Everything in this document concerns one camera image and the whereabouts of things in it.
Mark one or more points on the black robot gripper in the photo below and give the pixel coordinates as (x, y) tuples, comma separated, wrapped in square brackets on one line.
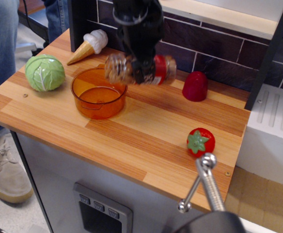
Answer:
[(139, 41)]

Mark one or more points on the clear jar of almonds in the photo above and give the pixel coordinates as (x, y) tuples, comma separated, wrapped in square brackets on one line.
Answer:
[(118, 69)]

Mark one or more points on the orange transparent plastic pot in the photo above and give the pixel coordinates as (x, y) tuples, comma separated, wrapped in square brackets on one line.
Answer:
[(95, 97)]

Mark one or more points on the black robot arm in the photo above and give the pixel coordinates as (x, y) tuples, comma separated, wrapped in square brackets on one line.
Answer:
[(132, 12)]

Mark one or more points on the toy ice cream cone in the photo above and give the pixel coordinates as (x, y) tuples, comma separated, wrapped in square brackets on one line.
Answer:
[(93, 43)]

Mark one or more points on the dark red jar lid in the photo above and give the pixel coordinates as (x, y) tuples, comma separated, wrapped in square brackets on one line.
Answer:
[(195, 87)]

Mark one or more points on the light wooden shelf board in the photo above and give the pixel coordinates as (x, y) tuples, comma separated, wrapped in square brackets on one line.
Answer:
[(221, 17)]

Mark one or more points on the red toy strawberry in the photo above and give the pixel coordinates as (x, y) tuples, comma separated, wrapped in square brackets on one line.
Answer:
[(200, 141)]

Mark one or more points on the green toy cabbage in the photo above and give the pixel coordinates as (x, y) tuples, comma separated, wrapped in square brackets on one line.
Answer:
[(44, 72)]

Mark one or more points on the black chair base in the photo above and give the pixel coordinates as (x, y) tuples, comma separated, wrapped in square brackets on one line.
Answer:
[(26, 11)]

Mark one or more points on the grey toy oven cabinet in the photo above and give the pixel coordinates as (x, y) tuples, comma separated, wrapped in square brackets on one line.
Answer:
[(54, 173)]

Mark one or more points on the white toy sink block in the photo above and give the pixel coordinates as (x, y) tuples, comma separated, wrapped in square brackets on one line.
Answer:
[(261, 152)]

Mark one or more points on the grey oven control panel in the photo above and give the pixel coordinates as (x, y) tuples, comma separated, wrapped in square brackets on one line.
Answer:
[(100, 214)]

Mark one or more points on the black clamp base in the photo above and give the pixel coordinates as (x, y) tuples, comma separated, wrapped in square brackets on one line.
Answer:
[(214, 222)]

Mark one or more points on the beige suede shoe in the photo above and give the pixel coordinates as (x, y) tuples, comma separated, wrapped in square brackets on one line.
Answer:
[(15, 186)]

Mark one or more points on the black metal shelf post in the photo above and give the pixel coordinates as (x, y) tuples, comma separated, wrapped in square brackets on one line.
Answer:
[(268, 58)]

